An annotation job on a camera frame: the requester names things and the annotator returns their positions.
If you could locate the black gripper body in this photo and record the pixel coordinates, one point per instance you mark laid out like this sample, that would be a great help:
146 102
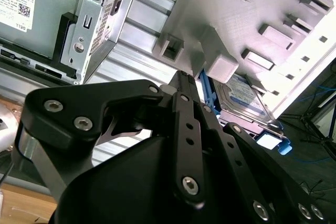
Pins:
126 187

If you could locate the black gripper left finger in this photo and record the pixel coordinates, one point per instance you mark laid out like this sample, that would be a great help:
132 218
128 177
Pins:
78 103

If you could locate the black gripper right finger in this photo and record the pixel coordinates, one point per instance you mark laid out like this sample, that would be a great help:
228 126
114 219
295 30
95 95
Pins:
262 182

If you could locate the hard disk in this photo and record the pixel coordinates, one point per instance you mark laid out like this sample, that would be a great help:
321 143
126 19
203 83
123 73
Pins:
244 95

